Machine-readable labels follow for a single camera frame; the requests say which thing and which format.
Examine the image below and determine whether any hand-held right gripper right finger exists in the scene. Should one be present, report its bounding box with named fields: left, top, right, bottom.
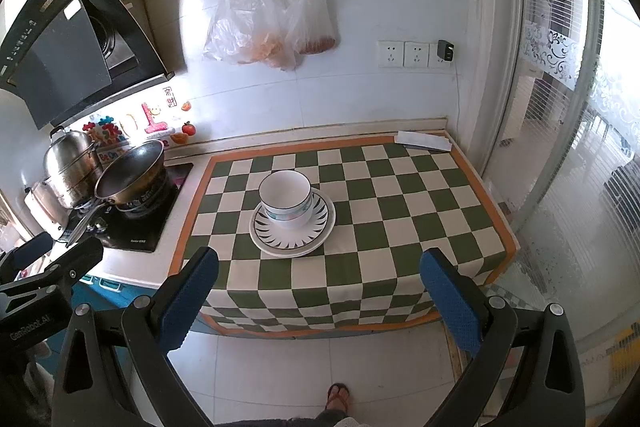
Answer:
left=419, top=248, right=586, bottom=427

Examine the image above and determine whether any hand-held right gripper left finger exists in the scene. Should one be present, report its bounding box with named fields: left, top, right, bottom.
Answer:
left=51, top=247, right=220, bottom=427

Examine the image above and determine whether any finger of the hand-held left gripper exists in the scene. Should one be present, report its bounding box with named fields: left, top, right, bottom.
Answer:
left=0, top=237, right=104, bottom=304
left=0, top=233, right=53, bottom=279

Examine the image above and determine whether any white marbled plate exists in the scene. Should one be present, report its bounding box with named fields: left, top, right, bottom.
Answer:
left=249, top=192, right=337, bottom=258

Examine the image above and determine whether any white plate blue petal pattern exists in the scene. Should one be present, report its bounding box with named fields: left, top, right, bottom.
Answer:
left=253, top=189, right=331, bottom=249

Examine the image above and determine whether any blue base cabinet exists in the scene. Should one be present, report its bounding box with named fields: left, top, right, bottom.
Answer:
left=70, top=274, right=157, bottom=304

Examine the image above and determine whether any black cooktop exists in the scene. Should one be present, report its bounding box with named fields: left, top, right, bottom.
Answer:
left=65, top=163, right=195, bottom=254

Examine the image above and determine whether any stainless steel steamer pot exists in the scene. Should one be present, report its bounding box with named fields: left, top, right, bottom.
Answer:
left=42, top=127, right=101, bottom=210

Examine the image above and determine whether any green white checkered tablecloth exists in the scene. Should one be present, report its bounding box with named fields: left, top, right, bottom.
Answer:
left=168, top=134, right=519, bottom=340

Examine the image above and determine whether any dark frying pan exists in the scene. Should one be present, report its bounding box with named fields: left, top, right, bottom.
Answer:
left=65, top=139, right=167, bottom=248

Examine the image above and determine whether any person's foot in sandal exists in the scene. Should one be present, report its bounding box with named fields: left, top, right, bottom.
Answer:
left=324, top=383, right=353, bottom=413

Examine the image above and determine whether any white folded paper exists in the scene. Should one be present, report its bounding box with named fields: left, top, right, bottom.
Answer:
left=394, top=130, right=452, bottom=152

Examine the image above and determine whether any patterned glass sliding door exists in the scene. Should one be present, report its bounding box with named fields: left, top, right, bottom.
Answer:
left=500, top=0, right=640, bottom=358

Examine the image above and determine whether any yellow object behind glass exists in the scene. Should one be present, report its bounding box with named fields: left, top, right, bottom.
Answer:
left=606, top=326, right=640, bottom=389

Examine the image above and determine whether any black range hood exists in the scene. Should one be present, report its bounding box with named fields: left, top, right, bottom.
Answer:
left=0, top=0, right=175, bottom=130

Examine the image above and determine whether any large clear plastic bag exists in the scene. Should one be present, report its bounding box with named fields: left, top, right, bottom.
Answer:
left=202, top=0, right=301, bottom=72

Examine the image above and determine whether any small clear plastic bag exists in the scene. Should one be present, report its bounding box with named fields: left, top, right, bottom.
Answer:
left=285, top=0, right=341, bottom=56

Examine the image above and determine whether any colourful cartoon wall sticker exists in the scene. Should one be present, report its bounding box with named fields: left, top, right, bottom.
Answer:
left=82, top=116, right=122, bottom=144

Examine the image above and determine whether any pink letter wall sticker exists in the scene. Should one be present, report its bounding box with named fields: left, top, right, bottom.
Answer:
left=139, top=103, right=176, bottom=136

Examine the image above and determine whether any white charger cable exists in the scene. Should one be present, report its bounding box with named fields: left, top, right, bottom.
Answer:
left=451, top=57, right=464, bottom=134

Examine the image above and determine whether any white wall socket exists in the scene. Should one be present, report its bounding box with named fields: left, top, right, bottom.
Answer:
left=404, top=40, right=430, bottom=68
left=429, top=41, right=457, bottom=68
left=377, top=39, right=405, bottom=68

